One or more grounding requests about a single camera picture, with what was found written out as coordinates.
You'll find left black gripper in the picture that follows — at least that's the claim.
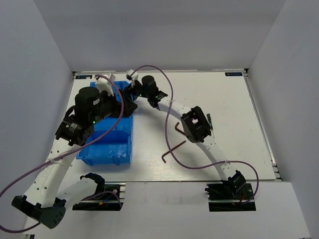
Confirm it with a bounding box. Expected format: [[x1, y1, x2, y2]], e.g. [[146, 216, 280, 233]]
[[90, 89, 138, 124]]

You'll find large brown hex key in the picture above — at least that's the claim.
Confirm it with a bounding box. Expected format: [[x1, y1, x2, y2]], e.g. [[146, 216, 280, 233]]
[[174, 122, 185, 135]]

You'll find green black precision screwdriver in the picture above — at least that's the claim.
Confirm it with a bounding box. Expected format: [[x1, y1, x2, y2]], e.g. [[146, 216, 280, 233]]
[[206, 114, 213, 134]]

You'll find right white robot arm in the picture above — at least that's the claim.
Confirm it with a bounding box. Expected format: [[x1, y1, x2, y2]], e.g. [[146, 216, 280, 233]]
[[125, 73, 246, 199]]

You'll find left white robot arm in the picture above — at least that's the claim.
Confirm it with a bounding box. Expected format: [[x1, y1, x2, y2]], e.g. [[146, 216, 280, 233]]
[[11, 86, 137, 229]]

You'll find blue three-compartment bin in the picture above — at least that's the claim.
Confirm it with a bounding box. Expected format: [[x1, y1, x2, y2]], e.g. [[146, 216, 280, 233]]
[[76, 81, 133, 166]]

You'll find left blue logo sticker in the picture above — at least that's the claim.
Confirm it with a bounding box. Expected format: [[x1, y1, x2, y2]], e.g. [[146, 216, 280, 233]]
[[75, 75, 92, 80]]

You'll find blue logo sticker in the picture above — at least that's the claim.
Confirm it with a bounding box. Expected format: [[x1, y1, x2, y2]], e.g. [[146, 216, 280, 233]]
[[75, 75, 92, 80], [225, 72, 243, 77]]

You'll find right blue logo sticker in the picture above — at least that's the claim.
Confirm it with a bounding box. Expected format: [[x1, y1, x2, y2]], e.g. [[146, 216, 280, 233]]
[[225, 72, 243, 77]]

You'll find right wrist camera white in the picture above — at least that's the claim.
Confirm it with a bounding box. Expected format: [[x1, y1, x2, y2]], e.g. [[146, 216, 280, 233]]
[[126, 69, 139, 88]]

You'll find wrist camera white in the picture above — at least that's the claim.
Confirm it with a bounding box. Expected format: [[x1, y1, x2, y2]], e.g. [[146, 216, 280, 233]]
[[95, 75, 114, 96], [126, 69, 139, 88]]

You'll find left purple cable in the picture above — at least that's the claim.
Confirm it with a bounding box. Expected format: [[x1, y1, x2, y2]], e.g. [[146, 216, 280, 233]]
[[0, 74, 125, 231]]

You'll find purple cable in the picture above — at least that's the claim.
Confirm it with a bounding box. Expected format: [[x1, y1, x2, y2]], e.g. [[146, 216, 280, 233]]
[[0, 74, 125, 231], [133, 65, 260, 205]]

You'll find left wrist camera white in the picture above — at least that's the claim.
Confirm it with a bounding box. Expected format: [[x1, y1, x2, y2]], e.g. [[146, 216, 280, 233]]
[[95, 75, 114, 96]]

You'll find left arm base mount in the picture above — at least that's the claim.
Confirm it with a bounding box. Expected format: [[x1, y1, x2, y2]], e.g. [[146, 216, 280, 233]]
[[72, 183, 126, 212]]

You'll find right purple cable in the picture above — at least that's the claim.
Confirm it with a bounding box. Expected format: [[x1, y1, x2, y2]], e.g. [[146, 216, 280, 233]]
[[133, 65, 260, 205]]

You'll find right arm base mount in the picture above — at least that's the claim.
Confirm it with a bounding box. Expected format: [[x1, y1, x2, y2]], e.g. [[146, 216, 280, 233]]
[[205, 183, 256, 212]]

